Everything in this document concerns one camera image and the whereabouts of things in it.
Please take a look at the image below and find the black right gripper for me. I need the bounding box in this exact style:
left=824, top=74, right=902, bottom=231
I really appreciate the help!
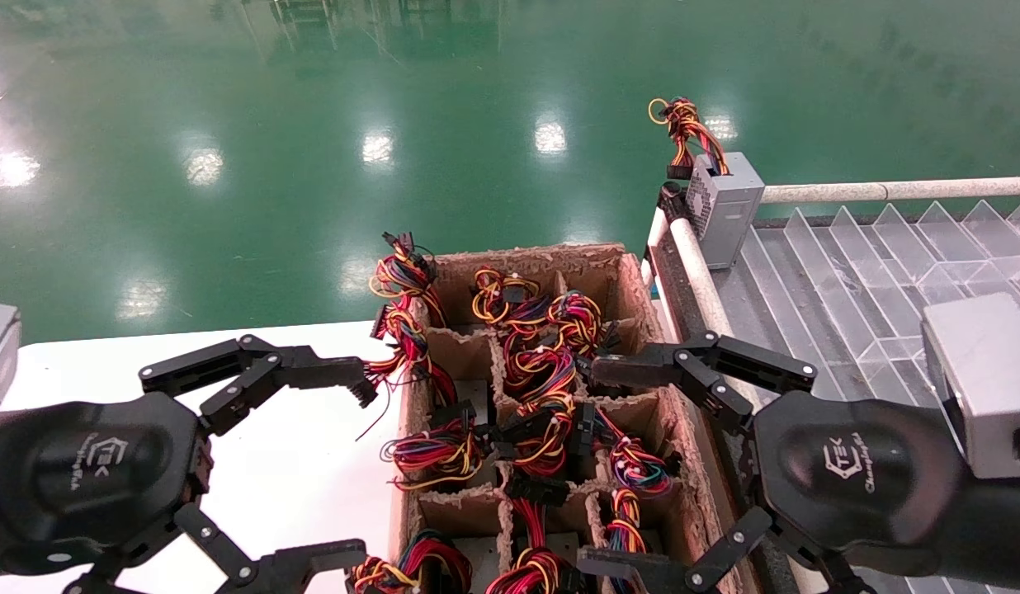
left=576, top=332, right=1020, bottom=594

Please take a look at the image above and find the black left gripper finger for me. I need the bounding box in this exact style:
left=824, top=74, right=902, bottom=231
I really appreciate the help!
left=64, top=503, right=369, bottom=594

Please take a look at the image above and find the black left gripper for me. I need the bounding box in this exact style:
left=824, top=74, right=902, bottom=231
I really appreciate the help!
left=0, top=335, right=377, bottom=578

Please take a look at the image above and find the grey power supply with wires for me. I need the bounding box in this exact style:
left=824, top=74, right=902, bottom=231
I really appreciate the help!
left=647, top=97, right=765, bottom=270

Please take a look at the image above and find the brown pulp divider box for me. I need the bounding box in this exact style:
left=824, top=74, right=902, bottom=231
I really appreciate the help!
left=389, top=243, right=746, bottom=594

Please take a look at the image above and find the black rack edge strip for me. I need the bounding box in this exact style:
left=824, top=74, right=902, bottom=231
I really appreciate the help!
left=654, top=246, right=758, bottom=504

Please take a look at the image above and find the dark grey rack bed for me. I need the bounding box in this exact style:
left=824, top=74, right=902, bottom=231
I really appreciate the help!
left=708, top=223, right=1020, bottom=594

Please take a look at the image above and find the white slanted rack tube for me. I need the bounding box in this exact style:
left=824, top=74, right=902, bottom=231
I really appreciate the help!
left=671, top=216, right=824, bottom=594

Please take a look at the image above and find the short white rack tube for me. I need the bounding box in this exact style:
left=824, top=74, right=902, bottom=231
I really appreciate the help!
left=642, top=206, right=672, bottom=285

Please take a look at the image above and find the clear plastic divider sheet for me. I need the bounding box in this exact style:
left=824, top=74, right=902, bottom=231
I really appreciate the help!
left=737, top=196, right=1020, bottom=594

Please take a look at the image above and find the black pipe joint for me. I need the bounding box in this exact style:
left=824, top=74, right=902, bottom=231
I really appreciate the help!
left=657, top=181, right=694, bottom=224

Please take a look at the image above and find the long white rack tube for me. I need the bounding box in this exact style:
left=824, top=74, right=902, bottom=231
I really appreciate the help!
left=762, top=176, right=1020, bottom=205

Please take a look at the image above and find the power supply coloured wire bundle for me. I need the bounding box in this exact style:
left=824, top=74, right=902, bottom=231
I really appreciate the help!
left=370, top=233, right=445, bottom=327
left=471, top=266, right=544, bottom=324
left=602, top=488, right=653, bottom=594
left=597, top=408, right=684, bottom=498
left=382, top=402, right=486, bottom=492
left=487, top=478, right=585, bottom=594
left=547, top=290, right=622, bottom=389
left=349, top=530, right=475, bottom=594
left=493, top=394, right=597, bottom=479
left=502, top=326, right=578, bottom=401

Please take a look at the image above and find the wire bundle with black connector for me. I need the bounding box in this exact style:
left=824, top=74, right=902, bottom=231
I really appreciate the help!
left=357, top=305, right=460, bottom=442

